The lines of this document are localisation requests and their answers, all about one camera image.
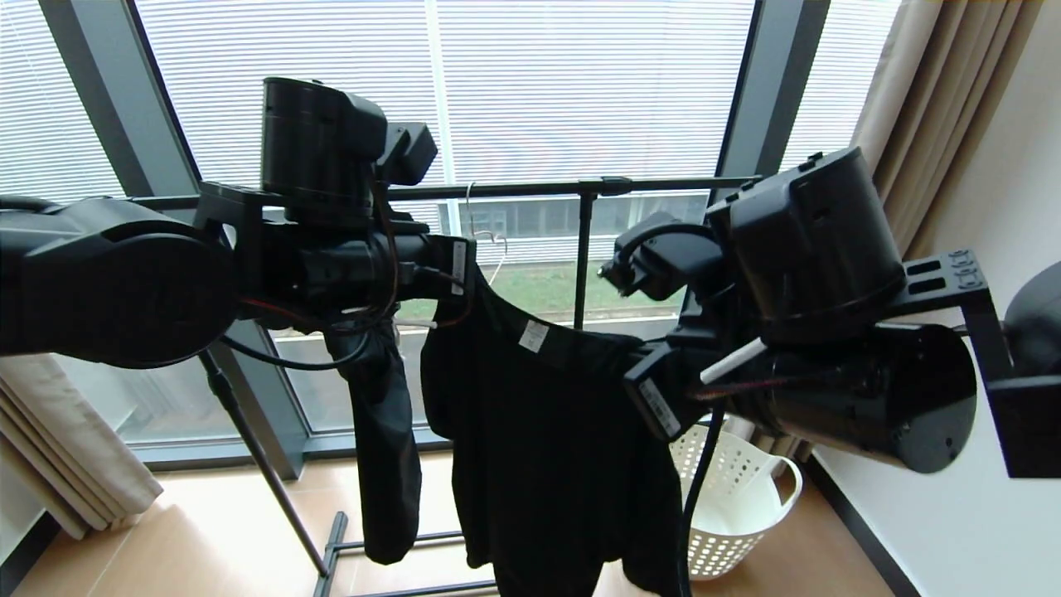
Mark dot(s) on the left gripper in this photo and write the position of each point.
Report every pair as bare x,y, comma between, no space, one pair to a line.
348,269

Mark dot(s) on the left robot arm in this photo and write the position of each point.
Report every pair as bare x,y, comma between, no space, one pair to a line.
108,282

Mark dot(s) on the pink clothes hanger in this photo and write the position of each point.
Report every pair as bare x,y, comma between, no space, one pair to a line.
497,239

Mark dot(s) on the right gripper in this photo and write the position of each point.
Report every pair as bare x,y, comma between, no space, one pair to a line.
854,390

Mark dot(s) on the black short-sleeved shirt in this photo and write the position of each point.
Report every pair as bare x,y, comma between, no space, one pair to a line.
539,448

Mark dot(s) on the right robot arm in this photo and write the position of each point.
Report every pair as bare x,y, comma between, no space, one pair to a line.
812,240

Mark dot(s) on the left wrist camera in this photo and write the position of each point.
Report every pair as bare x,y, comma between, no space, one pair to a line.
410,153

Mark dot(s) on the beige curtain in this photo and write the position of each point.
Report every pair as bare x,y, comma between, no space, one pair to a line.
928,83
66,448

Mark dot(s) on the black garment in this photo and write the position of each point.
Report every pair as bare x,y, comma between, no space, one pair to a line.
381,448

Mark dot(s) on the black clothes rack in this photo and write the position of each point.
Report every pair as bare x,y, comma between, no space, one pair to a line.
580,186

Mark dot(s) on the white laundry basket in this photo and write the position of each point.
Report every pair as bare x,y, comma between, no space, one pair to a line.
746,497

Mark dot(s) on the window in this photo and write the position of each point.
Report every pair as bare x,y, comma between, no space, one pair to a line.
539,83

